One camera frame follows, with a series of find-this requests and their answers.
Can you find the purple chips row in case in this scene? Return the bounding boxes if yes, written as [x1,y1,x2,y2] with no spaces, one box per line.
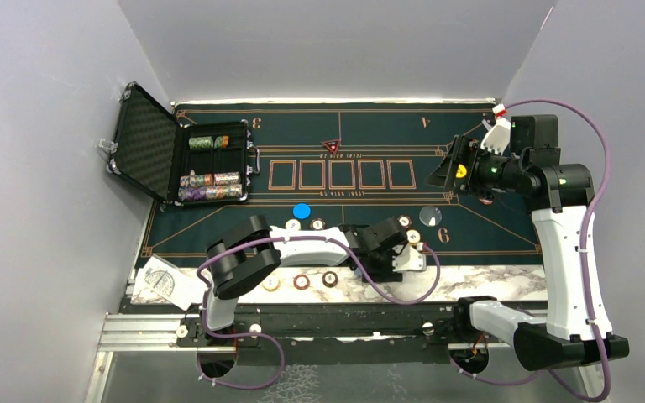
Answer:
[178,184,244,202]

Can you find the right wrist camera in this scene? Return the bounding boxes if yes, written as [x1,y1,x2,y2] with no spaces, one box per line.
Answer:
[480,104,560,165]

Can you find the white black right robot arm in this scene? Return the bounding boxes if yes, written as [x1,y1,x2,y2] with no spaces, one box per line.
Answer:
[427,135,630,371]

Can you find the black poker chip case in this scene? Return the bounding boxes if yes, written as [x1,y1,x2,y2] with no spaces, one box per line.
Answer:
[98,81,260,207]

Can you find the yellow poker chip stack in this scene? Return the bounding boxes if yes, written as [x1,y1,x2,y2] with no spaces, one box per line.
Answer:
[261,275,281,292]

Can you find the brown poker chip stack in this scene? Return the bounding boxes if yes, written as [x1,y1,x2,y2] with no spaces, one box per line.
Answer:
[322,271,338,288]

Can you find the red poker chip stack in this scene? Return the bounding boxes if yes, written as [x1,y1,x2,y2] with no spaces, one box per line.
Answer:
[293,274,310,290]

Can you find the white paper protractor sheet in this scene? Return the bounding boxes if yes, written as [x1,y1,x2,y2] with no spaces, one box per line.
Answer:
[132,254,207,311]

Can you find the green chips in case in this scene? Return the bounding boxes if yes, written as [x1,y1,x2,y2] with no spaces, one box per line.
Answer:
[188,135,230,151]

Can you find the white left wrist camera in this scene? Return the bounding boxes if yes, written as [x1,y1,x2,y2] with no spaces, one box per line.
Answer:
[391,243,427,273]

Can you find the black mounting rail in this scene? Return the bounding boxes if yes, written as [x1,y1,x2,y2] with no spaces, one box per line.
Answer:
[99,302,507,369]

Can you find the green poker table mat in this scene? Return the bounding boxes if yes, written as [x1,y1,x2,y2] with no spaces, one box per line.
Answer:
[136,102,542,267]

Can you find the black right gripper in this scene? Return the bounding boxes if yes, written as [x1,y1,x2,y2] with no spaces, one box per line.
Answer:
[425,134,527,202]

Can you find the yellow round button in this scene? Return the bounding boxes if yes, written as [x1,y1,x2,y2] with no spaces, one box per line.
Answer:
[455,164,468,179]

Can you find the blue round button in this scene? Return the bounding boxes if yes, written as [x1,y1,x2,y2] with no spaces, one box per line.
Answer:
[292,202,312,220]

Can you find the white round button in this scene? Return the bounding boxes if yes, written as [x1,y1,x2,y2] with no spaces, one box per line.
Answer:
[418,206,443,228]

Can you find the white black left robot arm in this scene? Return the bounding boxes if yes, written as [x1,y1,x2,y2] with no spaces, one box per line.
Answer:
[197,215,409,345]

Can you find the red triangular dealer button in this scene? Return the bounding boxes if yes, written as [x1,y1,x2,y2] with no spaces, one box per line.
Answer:
[322,139,341,155]

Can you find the mixed chips row in case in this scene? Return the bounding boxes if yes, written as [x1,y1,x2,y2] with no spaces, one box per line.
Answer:
[179,170,241,188]

